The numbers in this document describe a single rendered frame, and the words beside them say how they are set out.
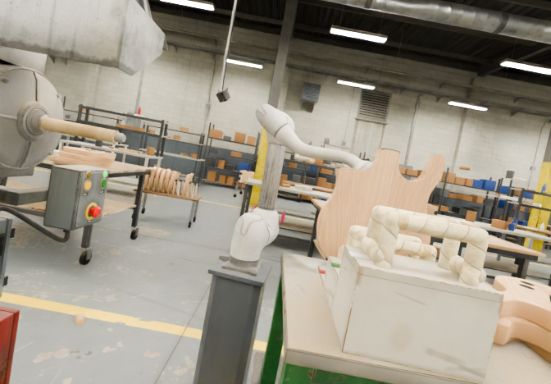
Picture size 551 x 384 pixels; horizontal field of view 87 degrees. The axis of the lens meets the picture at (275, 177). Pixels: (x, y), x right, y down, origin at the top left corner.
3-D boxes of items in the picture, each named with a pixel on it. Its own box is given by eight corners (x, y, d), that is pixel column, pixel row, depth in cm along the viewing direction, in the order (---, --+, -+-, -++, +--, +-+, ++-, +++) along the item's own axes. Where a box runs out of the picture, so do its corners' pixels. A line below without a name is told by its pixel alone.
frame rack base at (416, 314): (342, 354, 55) (360, 266, 54) (329, 313, 70) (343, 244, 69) (484, 382, 54) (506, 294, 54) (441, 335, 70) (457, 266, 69)
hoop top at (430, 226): (384, 228, 55) (388, 211, 55) (380, 224, 58) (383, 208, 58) (491, 248, 54) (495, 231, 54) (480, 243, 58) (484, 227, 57)
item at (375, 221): (365, 253, 64) (374, 212, 63) (361, 249, 67) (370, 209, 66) (380, 257, 63) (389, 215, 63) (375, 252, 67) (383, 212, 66)
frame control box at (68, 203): (-21, 240, 89) (-9, 156, 87) (38, 224, 110) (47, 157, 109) (58, 254, 89) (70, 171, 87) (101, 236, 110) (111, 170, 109)
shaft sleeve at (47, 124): (38, 121, 71) (47, 115, 73) (44, 132, 73) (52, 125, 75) (111, 135, 71) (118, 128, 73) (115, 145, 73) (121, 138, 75)
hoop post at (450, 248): (442, 269, 63) (451, 227, 62) (434, 264, 66) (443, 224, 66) (457, 272, 63) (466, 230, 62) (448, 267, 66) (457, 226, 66)
